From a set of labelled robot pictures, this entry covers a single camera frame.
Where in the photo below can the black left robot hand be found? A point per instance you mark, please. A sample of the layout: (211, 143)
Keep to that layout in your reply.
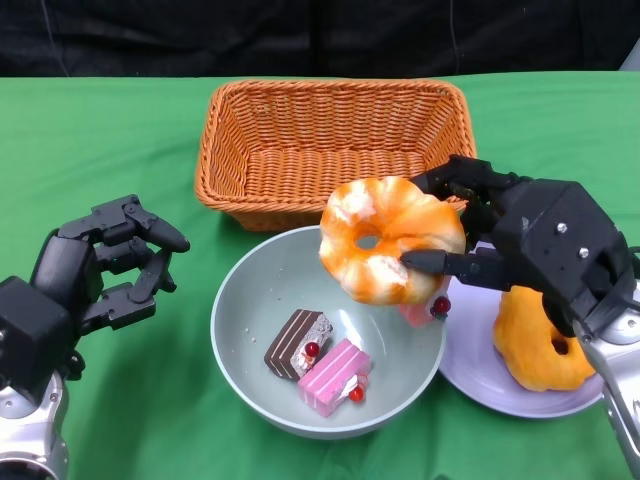
(65, 262)

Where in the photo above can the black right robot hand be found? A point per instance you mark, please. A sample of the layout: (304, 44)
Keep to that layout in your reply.
(480, 175)

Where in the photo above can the pale green round bowl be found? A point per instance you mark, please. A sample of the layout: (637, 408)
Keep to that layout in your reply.
(260, 280)

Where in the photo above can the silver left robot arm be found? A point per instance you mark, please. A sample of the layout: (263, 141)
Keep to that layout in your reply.
(30, 430)

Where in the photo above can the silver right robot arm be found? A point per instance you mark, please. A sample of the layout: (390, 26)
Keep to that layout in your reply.
(620, 400)

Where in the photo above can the salmon pink cake slice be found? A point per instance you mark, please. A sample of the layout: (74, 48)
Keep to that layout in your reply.
(415, 315)

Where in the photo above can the orange wicker basket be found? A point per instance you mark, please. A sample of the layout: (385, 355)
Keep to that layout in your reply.
(325, 165)

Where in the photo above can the lavender round plate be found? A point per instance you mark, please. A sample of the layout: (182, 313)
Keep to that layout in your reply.
(475, 360)

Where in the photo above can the chocolate brown layered cake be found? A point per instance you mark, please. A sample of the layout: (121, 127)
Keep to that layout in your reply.
(290, 340)

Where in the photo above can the bright pink layered cake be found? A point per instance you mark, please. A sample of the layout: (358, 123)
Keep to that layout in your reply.
(330, 370)

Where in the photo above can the green tablecloth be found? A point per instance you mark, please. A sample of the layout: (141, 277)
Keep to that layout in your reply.
(125, 150)

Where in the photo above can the light grey corner object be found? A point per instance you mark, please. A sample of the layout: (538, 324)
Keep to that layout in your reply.
(631, 59)

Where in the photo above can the black backdrop curtain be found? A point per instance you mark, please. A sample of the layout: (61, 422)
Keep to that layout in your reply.
(200, 40)

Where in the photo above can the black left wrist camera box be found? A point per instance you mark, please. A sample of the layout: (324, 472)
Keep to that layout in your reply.
(30, 330)

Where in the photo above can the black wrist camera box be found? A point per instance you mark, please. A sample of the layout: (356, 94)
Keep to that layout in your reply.
(30, 330)
(565, 250)

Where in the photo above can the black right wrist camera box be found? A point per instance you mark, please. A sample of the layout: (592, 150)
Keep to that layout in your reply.
(565, 250)

